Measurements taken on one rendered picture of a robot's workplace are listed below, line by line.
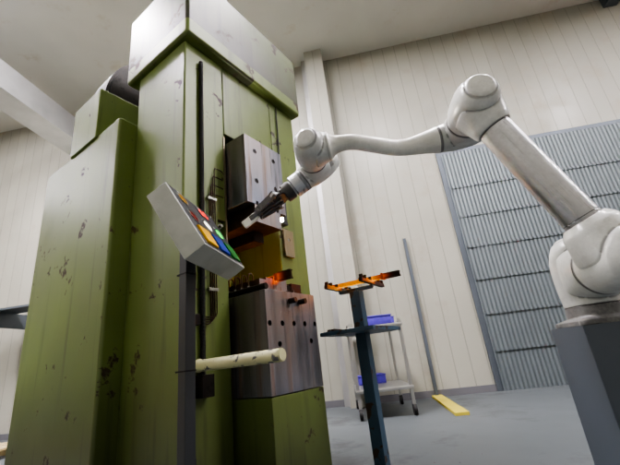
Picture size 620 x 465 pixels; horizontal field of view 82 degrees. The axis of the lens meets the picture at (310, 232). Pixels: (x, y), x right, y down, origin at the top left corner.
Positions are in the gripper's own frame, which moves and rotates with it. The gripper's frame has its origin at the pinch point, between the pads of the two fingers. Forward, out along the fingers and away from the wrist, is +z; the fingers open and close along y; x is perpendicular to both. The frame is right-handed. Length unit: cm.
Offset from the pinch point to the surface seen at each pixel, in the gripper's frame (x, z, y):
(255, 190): 31.9, -8.1, 36.3
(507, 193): -7, -286, 381
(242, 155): 51, -14, 32
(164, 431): -41, 75, 16
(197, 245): -10.6, 15.7, -26.8
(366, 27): 334, -313, 334
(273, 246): 17, 4, 75
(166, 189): 13.5, 14.5, -26.8
